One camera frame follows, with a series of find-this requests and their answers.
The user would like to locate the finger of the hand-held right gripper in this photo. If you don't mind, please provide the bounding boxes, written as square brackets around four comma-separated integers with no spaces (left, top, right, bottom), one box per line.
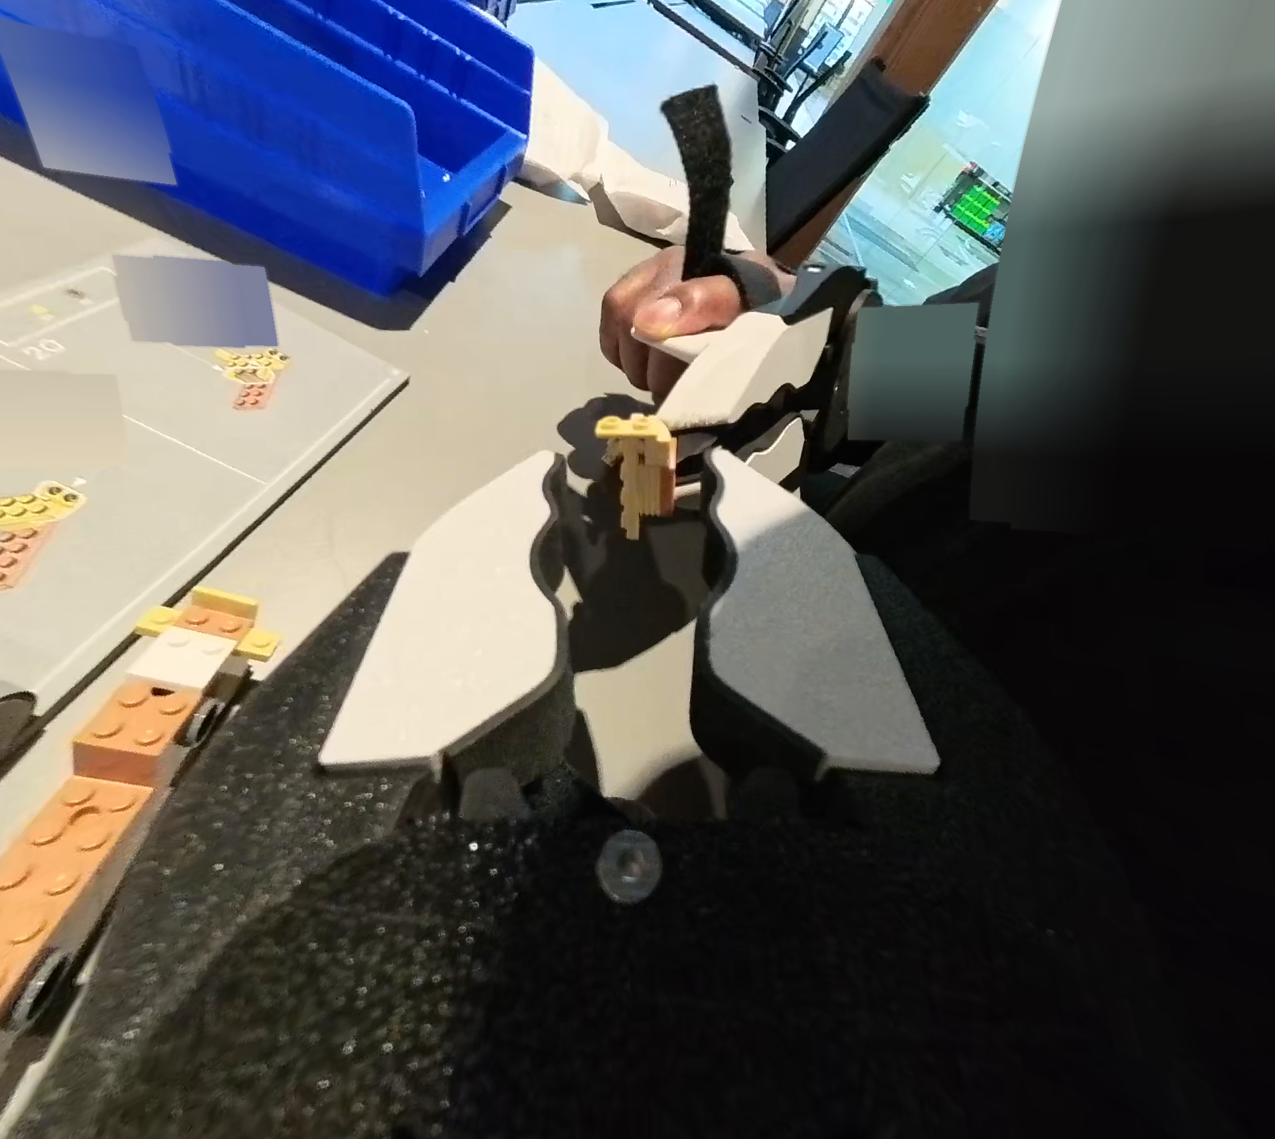
[654,309,838,437]

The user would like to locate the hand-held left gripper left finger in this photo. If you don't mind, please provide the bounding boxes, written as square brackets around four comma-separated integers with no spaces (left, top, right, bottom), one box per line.
[319,453,583,778]

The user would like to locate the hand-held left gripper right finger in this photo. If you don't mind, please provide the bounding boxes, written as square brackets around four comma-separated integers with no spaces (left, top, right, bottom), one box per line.
[694,453,942,779]

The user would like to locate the small yellow brick assembly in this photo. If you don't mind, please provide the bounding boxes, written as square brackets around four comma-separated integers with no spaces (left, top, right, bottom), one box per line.
[594,417,682,543]

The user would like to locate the grey desk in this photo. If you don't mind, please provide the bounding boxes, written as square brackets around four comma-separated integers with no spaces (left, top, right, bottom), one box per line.
[0,54,838,1061]

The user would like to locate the person's right hand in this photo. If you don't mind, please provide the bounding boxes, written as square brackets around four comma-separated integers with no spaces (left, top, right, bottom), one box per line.
[598,254,793,400]

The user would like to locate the white plastic bag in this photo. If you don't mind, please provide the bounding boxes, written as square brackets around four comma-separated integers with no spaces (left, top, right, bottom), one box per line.
[514,60,763,254]

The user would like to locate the black office chair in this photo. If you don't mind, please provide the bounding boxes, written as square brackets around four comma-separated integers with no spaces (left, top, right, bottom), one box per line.
[764,54,933,260]

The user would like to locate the tan studded toy brick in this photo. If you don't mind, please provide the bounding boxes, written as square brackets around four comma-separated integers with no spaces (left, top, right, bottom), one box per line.
[136,589,285,666]

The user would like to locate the wooden support pillar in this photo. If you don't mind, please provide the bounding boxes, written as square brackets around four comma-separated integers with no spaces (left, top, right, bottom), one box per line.
[768,0,1097,264]

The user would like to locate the grey instruction booklet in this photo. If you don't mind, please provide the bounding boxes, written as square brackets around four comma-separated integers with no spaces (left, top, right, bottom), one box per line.
[0,239,412,726]

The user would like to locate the small orange toy brick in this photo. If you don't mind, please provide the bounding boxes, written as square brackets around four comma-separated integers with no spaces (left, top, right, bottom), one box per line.
[0,617,251,1030]

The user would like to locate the blue plastic bin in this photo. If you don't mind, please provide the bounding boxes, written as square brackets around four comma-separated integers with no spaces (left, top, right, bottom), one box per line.
[0,0,544,293]

